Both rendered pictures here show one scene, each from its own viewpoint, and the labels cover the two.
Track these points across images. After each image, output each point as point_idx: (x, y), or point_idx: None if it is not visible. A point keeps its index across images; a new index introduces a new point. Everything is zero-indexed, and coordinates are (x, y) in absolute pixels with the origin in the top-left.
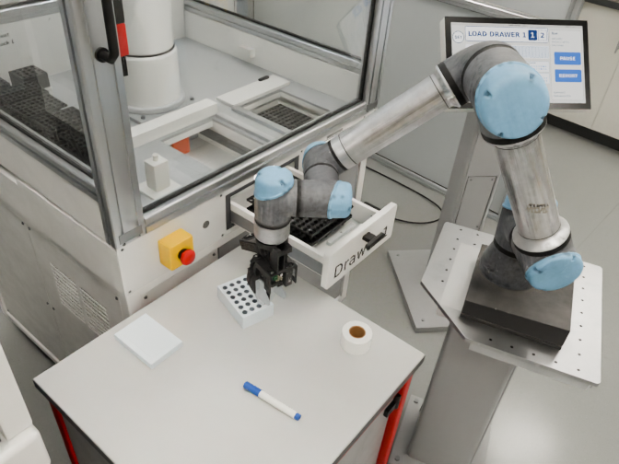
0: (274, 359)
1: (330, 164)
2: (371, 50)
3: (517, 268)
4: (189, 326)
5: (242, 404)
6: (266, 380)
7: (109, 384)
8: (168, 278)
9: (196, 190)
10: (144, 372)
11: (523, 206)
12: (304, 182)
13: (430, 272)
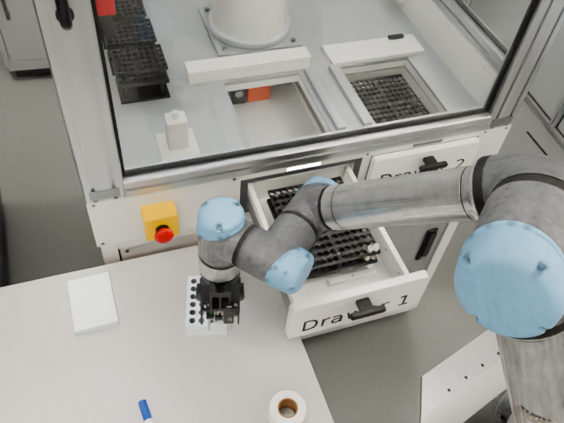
0: (190, 387)
1: (309, 218)
2: (517, 55)
3: None
4: (139, 305)
5: (126, 421)
6: (166, 408)
7: (32, 331)
8: (155, 241)
9: (198, 168)
10: (67, 335)
11: (514, 402)
12: (253, 234)
13: (443, 370)
